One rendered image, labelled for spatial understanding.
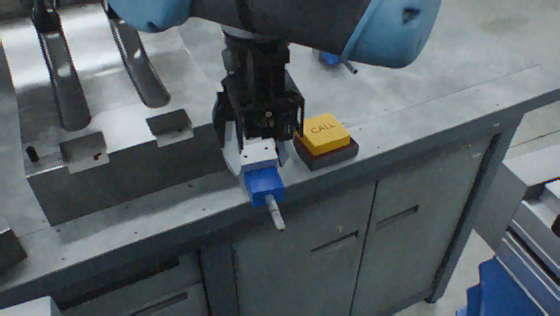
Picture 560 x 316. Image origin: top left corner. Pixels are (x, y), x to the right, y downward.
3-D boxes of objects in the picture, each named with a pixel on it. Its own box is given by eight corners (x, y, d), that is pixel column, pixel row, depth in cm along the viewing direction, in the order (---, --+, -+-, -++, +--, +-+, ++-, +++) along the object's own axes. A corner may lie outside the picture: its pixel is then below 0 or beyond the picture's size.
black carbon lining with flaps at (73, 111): (179, 114, 65) (169, 54, 58) (59, 149, 59) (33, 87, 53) (124, 16, 88) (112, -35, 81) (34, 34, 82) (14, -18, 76)
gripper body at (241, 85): (238, 155, 50) (230, 56, 42) (221, 110, 56) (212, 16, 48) (305, 142, 52) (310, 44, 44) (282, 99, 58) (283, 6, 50)
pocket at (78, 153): (116, 174, 58) (109, 152, 56) (73, 187, 56) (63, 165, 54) (109, 152, 61) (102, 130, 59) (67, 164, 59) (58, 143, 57)
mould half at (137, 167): (239, 164, 67) (233, 86, 58) (51, 227, 59) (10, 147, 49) (149, 23, 100) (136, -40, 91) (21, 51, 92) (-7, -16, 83)
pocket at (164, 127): (197, 148, 62) (194, 126, 59) (159, 160, 60) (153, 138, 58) (187, 129, 65) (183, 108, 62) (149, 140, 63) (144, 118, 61)
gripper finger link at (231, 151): (222, 201, 56) (235, 142, 51) (212, 169, 61) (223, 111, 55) (246, 200, 58) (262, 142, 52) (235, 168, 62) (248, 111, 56)
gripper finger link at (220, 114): (209, 148, 56) (220, 85, 51) (207, 140, 57) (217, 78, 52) (246, 147, 58) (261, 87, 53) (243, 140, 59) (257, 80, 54)
